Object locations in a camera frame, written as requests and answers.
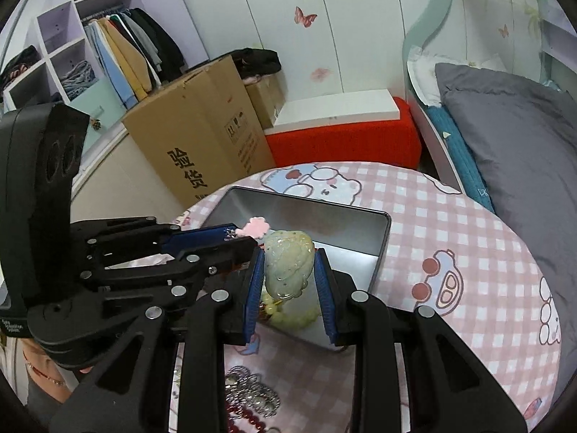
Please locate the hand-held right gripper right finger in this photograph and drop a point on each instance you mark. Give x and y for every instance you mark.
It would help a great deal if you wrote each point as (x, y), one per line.
(324, 297)

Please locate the green jade pendant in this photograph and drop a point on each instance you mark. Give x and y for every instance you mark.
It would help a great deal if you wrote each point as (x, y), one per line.
(288, 261)

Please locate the pink flower hair clip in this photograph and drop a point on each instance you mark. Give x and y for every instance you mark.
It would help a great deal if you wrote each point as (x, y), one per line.
(254, 228)

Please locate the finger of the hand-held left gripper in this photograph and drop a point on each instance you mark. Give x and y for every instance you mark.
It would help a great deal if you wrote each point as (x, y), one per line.
(203, 234)
(225, 255)

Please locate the small cardboard box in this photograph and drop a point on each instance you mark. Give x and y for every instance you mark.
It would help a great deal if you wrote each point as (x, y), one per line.
(266, 99)

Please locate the purple shelf unit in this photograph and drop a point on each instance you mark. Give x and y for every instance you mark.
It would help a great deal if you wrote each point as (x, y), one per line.
(54, 27)

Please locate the mint green drawer cabinet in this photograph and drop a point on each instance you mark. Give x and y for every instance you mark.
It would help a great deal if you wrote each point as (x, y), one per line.
(108, 103)

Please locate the small brown butterfly sticker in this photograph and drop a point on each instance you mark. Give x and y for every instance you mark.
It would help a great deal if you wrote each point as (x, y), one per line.
(504, 31)

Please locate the white board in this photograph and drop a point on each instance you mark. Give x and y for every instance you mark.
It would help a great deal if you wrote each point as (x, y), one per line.
(338, 106)

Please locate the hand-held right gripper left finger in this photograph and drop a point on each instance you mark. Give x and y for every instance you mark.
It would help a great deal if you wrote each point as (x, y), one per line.
(252, 293)

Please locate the grey folded jeans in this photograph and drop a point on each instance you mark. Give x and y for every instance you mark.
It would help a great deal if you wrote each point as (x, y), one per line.
(79, 79)

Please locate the white wardrobe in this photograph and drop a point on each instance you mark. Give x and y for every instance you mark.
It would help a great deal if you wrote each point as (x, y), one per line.
(360, 31)

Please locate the purple wall shelves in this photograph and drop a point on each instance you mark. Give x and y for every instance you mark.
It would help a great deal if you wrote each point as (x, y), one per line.
(559, 31)

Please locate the pine cone ornament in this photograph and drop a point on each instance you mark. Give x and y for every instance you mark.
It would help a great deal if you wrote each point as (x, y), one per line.
(95, 125)

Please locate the black clothes pile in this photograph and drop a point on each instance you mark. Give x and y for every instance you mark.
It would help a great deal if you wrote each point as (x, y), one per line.
(20, 67)

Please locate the round table, pink checked cloth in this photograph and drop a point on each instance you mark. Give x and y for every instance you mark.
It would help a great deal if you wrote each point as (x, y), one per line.
(450, 243)

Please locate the grey metal tin box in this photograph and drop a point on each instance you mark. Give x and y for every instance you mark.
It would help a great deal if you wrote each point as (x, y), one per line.
(315, 221)

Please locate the row of hanging clothes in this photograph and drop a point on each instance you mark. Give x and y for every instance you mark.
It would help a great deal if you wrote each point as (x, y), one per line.
(130, 54)

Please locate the black bag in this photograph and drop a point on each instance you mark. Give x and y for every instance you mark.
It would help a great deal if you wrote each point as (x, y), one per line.
(259, 61)

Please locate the white pillow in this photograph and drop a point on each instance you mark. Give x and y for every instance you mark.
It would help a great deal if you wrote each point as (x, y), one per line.
(423, 76)

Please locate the large cardboard box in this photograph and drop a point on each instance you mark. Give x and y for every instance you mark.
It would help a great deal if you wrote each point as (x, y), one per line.
(194, 135)

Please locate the person's left forearm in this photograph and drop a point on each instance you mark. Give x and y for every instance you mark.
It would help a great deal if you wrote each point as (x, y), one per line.
(49, 370)

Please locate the faded pink butterfly sticker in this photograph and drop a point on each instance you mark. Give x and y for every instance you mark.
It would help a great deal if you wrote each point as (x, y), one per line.
(320, 75)

